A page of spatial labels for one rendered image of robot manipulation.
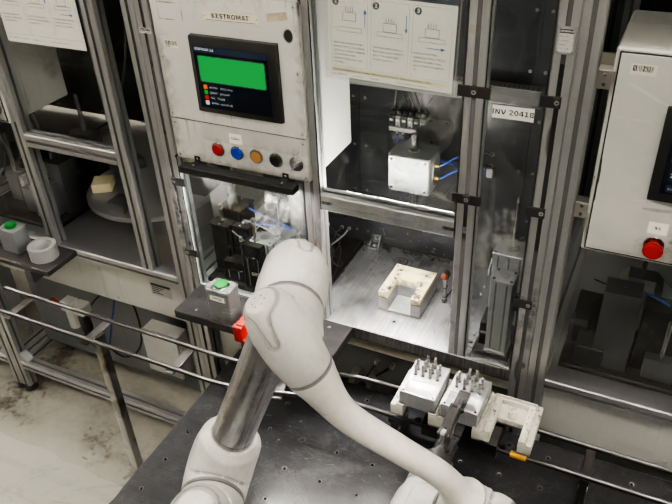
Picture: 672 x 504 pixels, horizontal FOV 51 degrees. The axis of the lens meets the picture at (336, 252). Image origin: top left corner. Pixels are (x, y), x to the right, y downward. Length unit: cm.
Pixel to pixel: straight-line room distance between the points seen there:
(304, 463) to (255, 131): 91
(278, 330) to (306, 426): 92
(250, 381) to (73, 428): 180
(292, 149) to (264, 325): 70
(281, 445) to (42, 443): 143
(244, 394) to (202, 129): 75
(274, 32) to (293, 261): 60
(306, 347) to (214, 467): 56
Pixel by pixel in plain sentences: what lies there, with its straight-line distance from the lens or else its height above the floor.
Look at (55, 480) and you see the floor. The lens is 312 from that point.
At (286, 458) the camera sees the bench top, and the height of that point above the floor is 68.
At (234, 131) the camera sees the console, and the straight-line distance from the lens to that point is 191.
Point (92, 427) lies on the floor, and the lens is 326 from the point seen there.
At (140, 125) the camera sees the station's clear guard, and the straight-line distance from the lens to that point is 215.
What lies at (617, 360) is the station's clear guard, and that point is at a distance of 191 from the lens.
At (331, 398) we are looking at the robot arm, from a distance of 136.
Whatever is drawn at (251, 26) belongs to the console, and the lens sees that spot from 177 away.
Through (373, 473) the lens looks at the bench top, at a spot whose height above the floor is 68.
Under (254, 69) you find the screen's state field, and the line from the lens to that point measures 177.
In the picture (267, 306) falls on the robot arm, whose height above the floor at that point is 150.
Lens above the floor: 226
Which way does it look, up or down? 34 degrees down
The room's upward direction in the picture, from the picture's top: 3 degrees counter-clockwise
